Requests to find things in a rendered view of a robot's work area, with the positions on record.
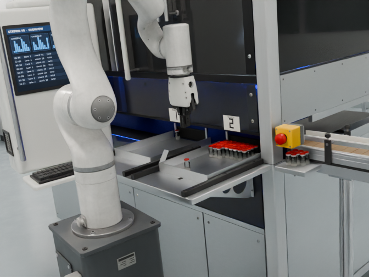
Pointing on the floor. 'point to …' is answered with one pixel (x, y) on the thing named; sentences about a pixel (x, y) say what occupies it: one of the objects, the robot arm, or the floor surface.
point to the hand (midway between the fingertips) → (184, 120)
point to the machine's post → (270, 133)
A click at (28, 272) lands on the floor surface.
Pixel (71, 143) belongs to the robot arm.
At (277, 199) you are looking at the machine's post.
